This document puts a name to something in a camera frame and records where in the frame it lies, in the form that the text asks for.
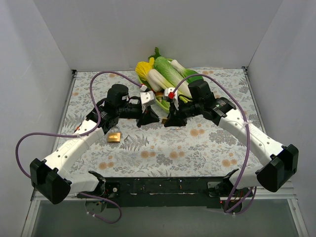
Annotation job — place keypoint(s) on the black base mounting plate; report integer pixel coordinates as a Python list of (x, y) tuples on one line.
[(167, 191)]

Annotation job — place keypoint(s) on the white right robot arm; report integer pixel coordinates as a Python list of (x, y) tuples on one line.
[(278, 163)]

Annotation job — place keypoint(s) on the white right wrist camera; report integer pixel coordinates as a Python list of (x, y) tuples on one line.
[(171, 95)]

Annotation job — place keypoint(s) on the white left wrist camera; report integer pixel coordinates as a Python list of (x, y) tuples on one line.
[(147, 98)]

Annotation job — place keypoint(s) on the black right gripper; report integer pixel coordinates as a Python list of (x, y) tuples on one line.
[(178, 115)]

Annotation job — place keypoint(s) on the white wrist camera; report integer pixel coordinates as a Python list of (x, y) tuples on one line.
[(147, 98), (171, 95)]

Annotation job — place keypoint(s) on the napa cabbage toy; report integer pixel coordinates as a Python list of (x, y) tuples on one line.
[(163, 66)]

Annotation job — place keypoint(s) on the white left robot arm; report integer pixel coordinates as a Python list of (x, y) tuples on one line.
[(51, 176)]

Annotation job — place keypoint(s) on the green plastic tray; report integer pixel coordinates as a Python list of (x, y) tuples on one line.
[(165, 105)]

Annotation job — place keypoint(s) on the large brass padlock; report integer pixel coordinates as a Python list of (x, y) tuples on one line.
[(114, 135)]

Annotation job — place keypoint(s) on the floral patterned table mat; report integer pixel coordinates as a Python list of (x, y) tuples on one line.
[(199, 149)]

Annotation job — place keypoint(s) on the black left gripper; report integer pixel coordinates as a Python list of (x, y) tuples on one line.
[(143, 116)]

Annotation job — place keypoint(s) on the brown mushroom toy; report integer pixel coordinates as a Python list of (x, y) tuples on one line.
[(159, 96)]

